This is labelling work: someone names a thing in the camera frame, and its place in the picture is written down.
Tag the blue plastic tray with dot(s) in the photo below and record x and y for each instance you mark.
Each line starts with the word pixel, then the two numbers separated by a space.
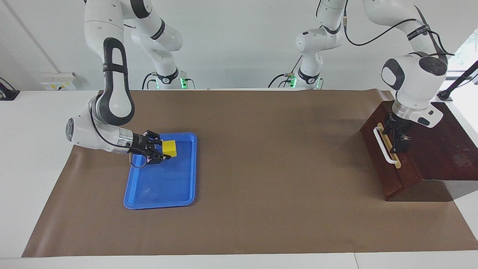
pixel 164 183

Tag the black clamp mount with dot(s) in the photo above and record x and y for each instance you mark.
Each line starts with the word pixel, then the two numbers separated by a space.
pixel 7 95

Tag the dark wooden drawer cabinet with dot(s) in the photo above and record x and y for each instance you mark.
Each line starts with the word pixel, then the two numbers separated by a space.
pixel 444 149

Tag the yellow cube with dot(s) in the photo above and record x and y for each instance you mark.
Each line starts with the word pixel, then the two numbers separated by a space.
pixel 170 148

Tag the black camera stand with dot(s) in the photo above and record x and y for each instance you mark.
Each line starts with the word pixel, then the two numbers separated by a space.
pixel 444 95

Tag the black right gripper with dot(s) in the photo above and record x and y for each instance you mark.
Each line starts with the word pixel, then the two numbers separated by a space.
pixel 140 144

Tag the bright window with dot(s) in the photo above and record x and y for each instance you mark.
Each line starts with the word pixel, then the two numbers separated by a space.
pixel 466 48

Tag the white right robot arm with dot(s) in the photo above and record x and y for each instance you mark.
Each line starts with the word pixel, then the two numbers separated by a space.
pixel 101 30

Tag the brown paper table mat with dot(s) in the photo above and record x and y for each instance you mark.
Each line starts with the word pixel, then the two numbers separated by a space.
pixel 261 168

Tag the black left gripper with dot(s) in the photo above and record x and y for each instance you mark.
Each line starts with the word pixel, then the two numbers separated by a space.
pixel 399 121

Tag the white wall socket box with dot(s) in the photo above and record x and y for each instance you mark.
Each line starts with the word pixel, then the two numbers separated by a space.
pixel 59 84

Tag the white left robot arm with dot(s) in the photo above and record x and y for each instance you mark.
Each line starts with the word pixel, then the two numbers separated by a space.
pixel 414 82

